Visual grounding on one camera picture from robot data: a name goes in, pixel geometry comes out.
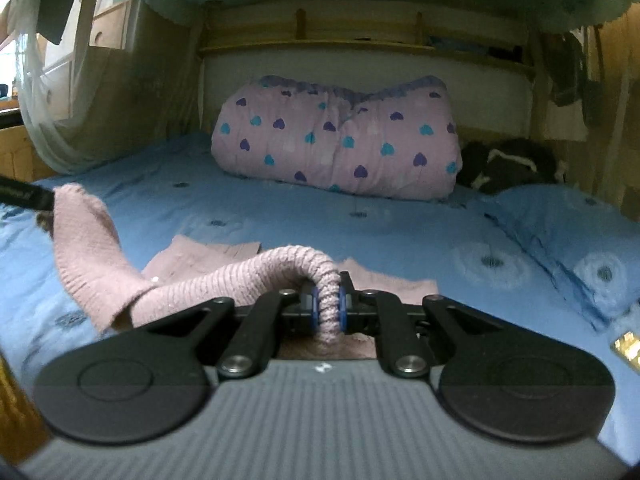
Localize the blue dandelion-print bed sheet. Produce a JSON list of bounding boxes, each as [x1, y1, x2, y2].
[[0, 130, 640, 461]]

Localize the smartphone with lit screen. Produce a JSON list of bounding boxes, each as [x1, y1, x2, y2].
[[609, 329, 640, 367]]

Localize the pink heart-print rolled quilt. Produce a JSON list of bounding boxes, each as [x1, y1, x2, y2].
[[210, 74, 464, 202]]

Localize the pink knitted sweater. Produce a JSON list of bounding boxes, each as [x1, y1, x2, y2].
[[52, 183, 441, 362]]

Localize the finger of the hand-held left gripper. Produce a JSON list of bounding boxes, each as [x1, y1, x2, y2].
[[0, 175, 57, 213]]

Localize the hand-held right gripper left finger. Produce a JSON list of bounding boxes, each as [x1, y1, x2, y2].
[[132, 282, 321, 379]]

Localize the blue dandelion-print pillow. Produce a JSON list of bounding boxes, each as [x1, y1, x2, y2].
[[481, 183, 640, 334]]

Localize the white mosquito net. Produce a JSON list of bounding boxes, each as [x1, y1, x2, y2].
[[9, 0, 202, 176]]

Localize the dark hanging clothes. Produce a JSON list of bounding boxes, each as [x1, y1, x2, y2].
[[542, 30, 607, 129]]

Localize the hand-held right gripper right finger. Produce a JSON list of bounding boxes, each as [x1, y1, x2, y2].
[[337, 271, 504, 379]]

